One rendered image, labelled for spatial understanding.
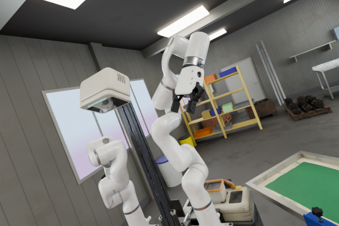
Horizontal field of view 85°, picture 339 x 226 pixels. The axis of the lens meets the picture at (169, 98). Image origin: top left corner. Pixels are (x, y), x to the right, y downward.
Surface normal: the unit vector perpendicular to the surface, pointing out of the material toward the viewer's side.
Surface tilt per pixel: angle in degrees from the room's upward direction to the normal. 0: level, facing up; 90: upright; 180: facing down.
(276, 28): 90
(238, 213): 90
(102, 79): 64
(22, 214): 90
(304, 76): 90
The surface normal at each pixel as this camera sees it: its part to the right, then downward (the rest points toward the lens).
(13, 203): 0.83, -0.33
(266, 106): -0.25, 0.10
